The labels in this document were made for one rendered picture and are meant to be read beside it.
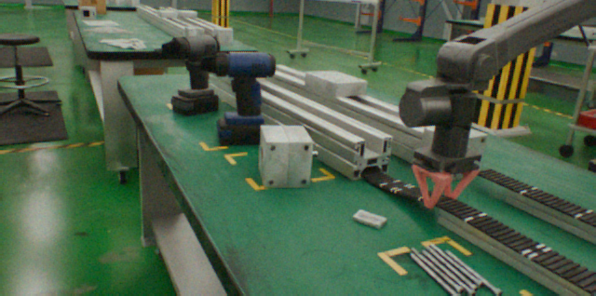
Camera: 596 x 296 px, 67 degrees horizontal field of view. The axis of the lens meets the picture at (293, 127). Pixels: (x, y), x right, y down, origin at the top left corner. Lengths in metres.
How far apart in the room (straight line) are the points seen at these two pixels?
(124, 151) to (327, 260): 2.11
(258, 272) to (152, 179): 1.26
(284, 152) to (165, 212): 1.15
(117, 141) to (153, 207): 0.82
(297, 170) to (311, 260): 0.24
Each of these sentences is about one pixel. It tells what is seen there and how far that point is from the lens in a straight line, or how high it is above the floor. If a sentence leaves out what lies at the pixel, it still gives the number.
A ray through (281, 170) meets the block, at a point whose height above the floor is 0.82.
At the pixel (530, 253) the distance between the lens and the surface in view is 0.75.
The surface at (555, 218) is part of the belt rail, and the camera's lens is 0.94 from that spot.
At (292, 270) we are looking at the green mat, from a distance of 0.66.
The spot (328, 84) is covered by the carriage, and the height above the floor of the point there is 0.89.
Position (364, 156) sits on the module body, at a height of 0.83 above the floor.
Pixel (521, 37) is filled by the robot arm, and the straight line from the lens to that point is 0.83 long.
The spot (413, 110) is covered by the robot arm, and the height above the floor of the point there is 0.98.
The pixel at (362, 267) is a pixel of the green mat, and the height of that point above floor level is 0.78.
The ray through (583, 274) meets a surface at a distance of 0.74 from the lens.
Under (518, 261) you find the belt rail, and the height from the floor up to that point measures 0.79.
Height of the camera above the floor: 1.16
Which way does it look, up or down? 18 degrees down
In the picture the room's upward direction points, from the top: 4 degrees clockwise
